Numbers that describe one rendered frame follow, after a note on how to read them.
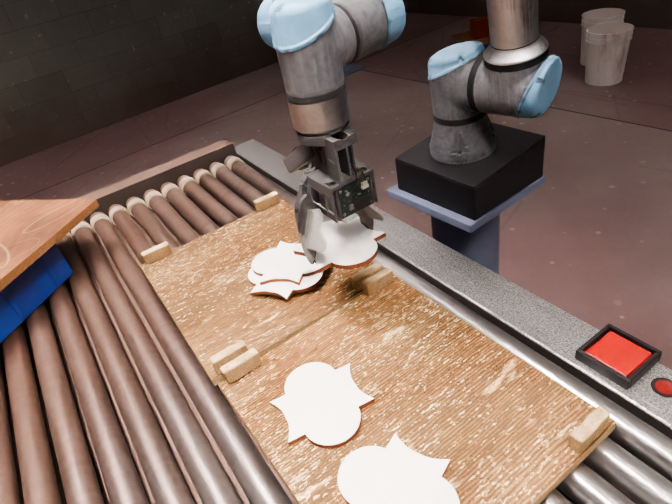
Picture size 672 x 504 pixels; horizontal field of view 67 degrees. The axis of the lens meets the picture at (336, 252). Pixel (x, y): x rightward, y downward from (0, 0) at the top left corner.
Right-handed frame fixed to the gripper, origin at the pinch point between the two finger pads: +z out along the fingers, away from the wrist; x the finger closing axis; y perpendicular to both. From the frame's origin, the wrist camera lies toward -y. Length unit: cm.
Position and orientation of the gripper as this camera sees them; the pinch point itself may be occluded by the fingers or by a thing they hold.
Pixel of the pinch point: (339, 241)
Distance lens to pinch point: 79.2
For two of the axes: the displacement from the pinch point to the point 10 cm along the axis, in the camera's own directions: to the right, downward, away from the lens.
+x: 8.2, -4.5, 3.7
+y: 5.5, 4.2, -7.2
